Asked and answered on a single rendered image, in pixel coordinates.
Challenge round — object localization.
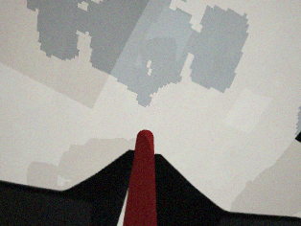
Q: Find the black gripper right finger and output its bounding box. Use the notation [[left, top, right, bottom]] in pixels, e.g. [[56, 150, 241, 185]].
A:
[[154, 154, 301, 226]]

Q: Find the dark red peg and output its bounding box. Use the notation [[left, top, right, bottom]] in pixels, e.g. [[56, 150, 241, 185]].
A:
[[123, 129, 157, 226]]

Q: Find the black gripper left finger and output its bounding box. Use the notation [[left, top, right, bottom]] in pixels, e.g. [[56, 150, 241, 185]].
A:
[[0, 150, 135, 226]]

